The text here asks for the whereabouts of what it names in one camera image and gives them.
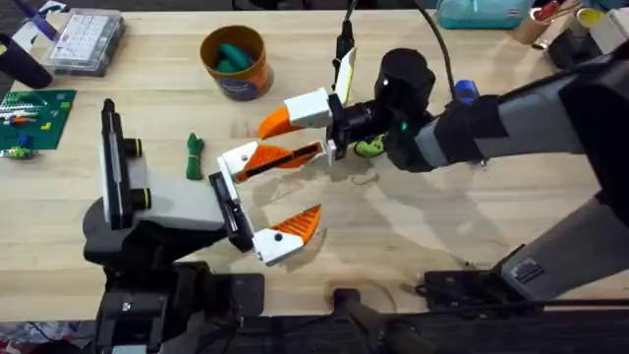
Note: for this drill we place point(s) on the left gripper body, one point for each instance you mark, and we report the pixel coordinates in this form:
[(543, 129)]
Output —
[(182, 206)]

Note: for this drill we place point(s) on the dark cylinder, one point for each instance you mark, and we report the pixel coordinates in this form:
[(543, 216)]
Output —
[(22, 66)]

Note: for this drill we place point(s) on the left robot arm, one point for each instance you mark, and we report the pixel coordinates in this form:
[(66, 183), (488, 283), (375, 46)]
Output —
[(147, 305)]

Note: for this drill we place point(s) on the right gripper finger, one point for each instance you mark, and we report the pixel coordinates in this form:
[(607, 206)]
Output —
[(331, 150), (307, 109)]

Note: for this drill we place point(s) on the cardboard cup with tools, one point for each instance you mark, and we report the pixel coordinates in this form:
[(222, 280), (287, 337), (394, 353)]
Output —
[(533, 27)]

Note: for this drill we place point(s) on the orange ribbed wedge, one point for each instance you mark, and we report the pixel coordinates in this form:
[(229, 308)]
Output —
[(268, 155)]

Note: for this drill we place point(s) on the clear plastic parts box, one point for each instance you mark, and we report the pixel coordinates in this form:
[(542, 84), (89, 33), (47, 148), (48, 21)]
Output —
[(83, 41)]

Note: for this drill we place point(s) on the black mounting post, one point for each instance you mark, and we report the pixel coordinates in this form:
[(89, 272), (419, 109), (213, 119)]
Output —
[(359, 310)]

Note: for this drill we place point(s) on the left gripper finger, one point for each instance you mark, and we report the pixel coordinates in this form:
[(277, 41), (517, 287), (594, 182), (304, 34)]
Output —
[(236, 156), (277, 243)]

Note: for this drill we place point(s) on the black rail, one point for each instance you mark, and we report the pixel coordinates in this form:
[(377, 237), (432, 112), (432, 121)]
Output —
[(491, 329)]

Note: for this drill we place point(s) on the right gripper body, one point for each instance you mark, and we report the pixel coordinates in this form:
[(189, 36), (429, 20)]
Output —
[(403, 78)]

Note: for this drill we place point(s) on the white box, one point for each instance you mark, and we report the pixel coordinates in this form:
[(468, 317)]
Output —
[(609, 32)]

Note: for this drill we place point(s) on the teal box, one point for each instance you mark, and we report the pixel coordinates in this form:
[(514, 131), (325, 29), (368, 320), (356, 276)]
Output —
[(481, 14)]

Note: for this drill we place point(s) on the orange tub with toys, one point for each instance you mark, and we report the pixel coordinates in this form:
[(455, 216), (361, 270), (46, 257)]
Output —
[(245, 78)]

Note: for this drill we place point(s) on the green toy vegetable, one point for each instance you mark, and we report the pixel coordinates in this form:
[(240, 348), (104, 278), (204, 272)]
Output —
[(195, 157)]

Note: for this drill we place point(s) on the green board with blocks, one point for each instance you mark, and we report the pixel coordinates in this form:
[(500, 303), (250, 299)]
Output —
[(44, 118)]

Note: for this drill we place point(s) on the green disc with holes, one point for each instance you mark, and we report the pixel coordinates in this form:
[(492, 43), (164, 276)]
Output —
[(369, 147)]

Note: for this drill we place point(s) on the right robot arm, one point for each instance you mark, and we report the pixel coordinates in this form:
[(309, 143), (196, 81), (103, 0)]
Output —
[(535, 123)]

